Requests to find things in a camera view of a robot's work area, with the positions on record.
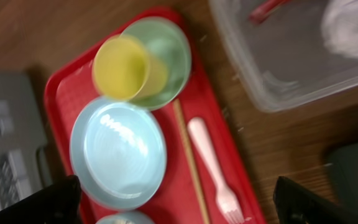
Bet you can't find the clear plastic bin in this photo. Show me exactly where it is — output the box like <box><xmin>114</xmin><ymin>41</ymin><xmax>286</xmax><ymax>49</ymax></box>
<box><xmin>209</xmin><ymin>0</ymin><xmax>358</xmax><ymax>112</ymax></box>

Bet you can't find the black tray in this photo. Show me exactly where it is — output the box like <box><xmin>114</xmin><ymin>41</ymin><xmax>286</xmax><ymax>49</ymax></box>
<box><xmin>326</xmin><ymin>142</ymin><xmax>358</xmax><ymax>215</ymax></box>

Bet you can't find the light blue rice bowl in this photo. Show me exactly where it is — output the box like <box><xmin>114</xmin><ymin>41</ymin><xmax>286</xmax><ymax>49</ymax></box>
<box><xmin>96</xmin><ymin>211</ymin><xmax>155</xmax><ymax>224</ymax></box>

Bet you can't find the wooden chopstick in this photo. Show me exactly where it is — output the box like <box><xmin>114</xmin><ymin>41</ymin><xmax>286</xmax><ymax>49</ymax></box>
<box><xmin>173</xmin><ymin>99</ymin><xmax>211</xmax><ymax>224</ymax></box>

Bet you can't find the white napkin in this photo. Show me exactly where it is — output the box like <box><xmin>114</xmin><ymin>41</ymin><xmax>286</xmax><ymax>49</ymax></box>
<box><xmin>321</xmin><ymin>0</ymin><xmax>358</xmax><ymax>58</ymax></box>

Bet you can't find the light blue plate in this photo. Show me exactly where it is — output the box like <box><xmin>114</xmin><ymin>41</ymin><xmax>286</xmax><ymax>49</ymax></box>
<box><xmin>70</xmin><ymin>96</ymin><xmax>167</xmax><ymax>210</ymax></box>

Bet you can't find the red strawberry wrapper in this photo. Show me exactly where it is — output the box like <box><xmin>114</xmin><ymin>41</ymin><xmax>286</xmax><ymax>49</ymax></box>
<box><xmin>248</xmin><ymin>0</ymin><xmax>290</xmax><ymax>24</ymax></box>

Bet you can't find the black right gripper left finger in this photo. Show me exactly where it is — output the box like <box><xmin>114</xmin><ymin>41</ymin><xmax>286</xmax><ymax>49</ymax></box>
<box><xmin>0</xmin><ymin>175</ymin><xmax>82</xmax><ymax>224</ymax></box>

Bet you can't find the green bowl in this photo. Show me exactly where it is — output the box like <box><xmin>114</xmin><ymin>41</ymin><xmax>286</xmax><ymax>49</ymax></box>
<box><xmin>122</xmin><ymin>17</ymin><xmax>192</xmax><ymax>110</ymax></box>

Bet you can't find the grey dishwasher rack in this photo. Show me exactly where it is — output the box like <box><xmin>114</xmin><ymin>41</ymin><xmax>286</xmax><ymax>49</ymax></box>
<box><xmin>0</xmin><ymin>72</ymin><xmax>47</xmax><ymax>211</ymax></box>

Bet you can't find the pink plastic fork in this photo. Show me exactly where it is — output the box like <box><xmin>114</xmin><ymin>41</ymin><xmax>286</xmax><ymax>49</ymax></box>
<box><xmin>188</xmin><ymin>117</ymin><xmax>245</xmax><ymax>223</ymax></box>

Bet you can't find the yellow cup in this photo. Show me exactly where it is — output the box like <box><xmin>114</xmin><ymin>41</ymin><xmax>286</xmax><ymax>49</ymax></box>
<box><xmin>92</xmin><ymin>35</ymin><xmax>169</xmax><ymax>101</ymax></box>

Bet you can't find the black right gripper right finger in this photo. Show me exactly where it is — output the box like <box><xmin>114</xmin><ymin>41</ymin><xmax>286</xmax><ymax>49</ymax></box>
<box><xmin>273</xmin><ymin>175</ymin><xmax>358</xmax><ymax>224</ymax></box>

